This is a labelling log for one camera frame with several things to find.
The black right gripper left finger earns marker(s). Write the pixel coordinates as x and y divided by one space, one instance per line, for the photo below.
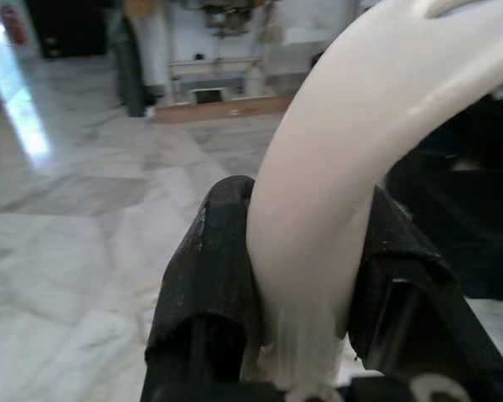
209 268

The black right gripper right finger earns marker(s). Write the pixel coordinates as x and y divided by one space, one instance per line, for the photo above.
398 259

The small white floor object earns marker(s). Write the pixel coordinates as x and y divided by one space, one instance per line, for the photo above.
149 112

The black storage box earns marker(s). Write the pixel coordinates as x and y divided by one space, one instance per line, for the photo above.
465 251

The wooden sewing workbench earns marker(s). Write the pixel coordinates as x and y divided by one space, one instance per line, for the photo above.
218 64

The dark green rolled mat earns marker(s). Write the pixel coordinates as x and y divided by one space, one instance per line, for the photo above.
132 75

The grey sewing machine motor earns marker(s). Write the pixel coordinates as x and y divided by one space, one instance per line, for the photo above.
222 17

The black cabinet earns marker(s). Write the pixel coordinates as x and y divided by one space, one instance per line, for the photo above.
67 29

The red fire extinguisher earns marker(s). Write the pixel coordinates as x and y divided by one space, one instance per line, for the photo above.
14 25

